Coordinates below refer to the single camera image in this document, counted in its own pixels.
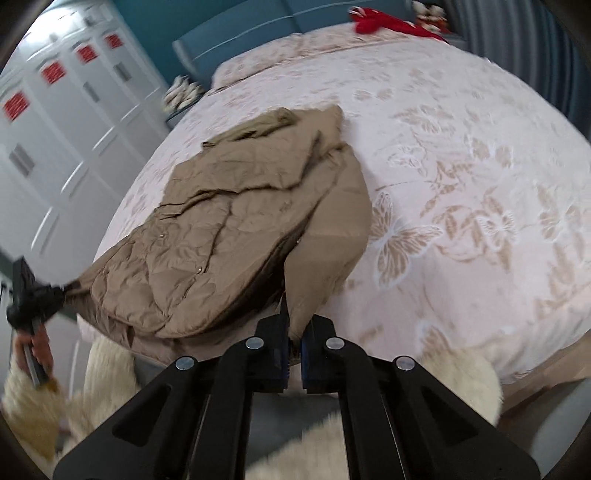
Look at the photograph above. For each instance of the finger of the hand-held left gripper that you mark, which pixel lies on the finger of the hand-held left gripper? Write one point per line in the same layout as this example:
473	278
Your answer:
48	297

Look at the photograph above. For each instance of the butterfly print pillow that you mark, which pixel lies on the butterfly print pillow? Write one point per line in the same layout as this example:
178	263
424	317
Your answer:
249	67
341	41

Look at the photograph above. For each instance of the pile of cream clothes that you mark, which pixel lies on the pile of cream clothes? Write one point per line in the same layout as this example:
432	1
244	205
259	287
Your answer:
184	92

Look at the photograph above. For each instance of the bed with butterfly bedspread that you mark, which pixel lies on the bed with butterfly bedspread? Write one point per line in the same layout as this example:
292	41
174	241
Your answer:
461	184

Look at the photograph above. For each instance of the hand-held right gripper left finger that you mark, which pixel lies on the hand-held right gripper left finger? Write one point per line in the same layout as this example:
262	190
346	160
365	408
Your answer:
272	341

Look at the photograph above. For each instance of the grey-blue curtain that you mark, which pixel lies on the grey-blue curtain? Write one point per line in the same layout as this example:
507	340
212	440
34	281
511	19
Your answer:
521	60

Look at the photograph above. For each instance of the person's left forearm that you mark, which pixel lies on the person's left forearm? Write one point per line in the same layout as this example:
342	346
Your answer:
27	410

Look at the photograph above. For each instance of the plush doll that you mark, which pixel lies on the plush doll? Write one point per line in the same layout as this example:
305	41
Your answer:
421	11
437	19

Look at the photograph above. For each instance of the blue-grey nightstand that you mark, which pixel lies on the blue-grey nightstand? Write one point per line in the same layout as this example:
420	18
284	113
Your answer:
178	115

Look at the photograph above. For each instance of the red garment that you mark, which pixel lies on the red garment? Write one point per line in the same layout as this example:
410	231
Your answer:
392	23

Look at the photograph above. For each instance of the tan quilted jacket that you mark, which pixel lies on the tan quilted jacket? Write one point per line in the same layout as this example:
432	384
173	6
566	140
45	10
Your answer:
207	221

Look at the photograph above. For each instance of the blue upholstered bed headboard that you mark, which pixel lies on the blue upholstered bed headboard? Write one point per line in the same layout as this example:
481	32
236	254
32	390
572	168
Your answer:
221	50

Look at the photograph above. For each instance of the red paper door decoration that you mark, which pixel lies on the red paper door decoration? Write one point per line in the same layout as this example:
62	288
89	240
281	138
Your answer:
52	71
16	104
85	53
113	40

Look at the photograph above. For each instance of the person's left hand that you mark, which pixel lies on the person's left hand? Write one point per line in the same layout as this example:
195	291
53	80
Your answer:
45	353

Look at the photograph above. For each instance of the white panelled wardrobe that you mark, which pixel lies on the white panelled wardrobe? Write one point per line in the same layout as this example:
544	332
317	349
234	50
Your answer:
69	138

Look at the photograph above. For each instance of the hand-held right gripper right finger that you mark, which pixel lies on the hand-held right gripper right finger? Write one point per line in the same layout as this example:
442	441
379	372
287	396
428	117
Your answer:
318	350

